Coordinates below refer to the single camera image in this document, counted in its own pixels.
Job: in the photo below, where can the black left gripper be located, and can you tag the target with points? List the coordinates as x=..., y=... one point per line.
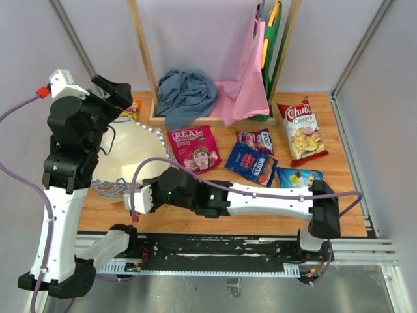
x=121, y=92

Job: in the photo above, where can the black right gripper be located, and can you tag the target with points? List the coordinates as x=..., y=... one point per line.
x=154, y=187

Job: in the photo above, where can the colourful orange candy bag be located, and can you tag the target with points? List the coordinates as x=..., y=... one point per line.
x=133, y=111

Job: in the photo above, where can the pink snack packet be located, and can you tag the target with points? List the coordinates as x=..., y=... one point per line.
x=195, y=148

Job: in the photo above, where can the blue checkered paper bag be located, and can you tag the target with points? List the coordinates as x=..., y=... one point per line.
x=125, y=146

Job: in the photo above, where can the blue Burts chips bag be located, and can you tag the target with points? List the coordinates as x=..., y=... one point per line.
x=252, y=165

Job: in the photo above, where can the purple snack packet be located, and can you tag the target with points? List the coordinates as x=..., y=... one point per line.
x=260, y=140

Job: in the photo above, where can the blue gummy candy bag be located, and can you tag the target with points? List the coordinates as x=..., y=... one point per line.
x=296, y=178

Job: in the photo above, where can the red Chubi cassava chips bag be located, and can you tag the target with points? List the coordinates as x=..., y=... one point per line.
x=303, y=134

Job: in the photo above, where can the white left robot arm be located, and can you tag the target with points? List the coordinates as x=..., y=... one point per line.
x=57, y=268

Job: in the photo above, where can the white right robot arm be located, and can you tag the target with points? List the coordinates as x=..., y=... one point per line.
x=316, y=205

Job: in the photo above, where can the blue crumpled cloth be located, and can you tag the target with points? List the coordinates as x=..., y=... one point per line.
x=184, y=96

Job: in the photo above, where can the pink t-shirt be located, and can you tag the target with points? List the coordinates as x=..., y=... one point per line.
x=228, y=106

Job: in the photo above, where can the yellow clothes hanger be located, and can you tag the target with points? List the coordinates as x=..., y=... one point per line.
x=271, y=33

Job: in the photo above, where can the green t-shirt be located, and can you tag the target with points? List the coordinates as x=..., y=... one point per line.
x=272, y=65

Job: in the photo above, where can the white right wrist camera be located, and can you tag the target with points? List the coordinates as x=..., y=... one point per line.
x=138, y=201

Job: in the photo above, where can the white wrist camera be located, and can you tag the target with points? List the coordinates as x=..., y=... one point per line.
x=61, y=84
x=138, y=201

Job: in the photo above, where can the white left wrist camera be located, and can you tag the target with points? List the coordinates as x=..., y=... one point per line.
x=61, y=84

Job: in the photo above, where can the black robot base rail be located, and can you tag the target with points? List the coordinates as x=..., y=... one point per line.
x=233, y=256

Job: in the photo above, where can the aluminium frame rails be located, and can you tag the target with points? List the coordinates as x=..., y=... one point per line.
x=375, y=90

